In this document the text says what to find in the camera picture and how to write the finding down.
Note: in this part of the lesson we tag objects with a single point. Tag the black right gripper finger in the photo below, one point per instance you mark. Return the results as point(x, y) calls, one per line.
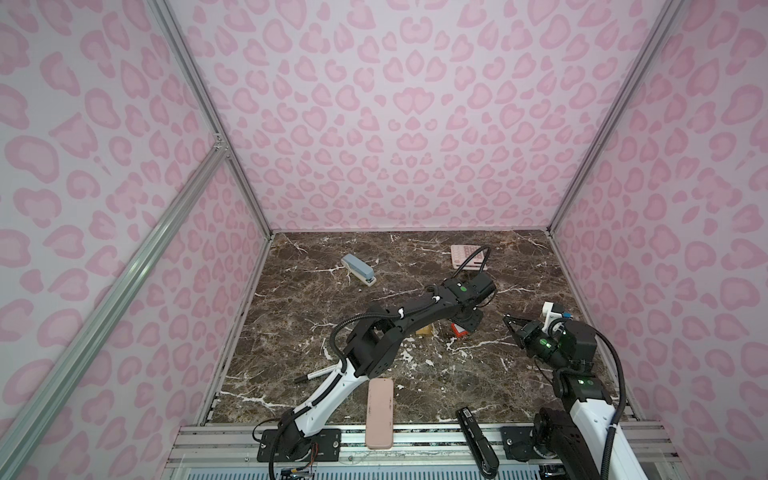
point(510, 320)
point(514, 328)

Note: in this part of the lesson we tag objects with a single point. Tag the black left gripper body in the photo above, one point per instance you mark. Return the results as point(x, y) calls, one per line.
point(471, 321)

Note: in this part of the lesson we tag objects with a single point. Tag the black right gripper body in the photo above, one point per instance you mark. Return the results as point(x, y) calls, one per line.
point(535, 342)

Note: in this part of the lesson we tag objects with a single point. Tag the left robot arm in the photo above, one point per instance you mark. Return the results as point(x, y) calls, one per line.
point(366, 346)

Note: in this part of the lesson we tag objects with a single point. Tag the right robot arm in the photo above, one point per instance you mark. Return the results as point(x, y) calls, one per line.
point(585, 434)

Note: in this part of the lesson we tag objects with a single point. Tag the pink desk calculator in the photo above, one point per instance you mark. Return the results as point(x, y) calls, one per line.
point(471, 257)

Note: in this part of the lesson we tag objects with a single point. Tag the grey blue stapler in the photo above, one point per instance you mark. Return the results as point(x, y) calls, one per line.
point(359, 269)

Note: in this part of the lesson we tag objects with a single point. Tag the black stapler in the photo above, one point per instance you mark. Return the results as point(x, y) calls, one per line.
point(481, 449)

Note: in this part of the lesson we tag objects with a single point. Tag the pink pencil case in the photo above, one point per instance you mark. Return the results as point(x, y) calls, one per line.
point(379, 431)

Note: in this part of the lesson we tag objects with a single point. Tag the black white marker pen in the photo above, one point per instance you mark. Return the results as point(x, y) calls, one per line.
point(314, 375)

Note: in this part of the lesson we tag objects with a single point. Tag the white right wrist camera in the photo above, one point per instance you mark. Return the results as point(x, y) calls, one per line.
point(553, 314)

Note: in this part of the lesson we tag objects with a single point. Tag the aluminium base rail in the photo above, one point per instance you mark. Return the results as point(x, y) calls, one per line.
point(420, 451)

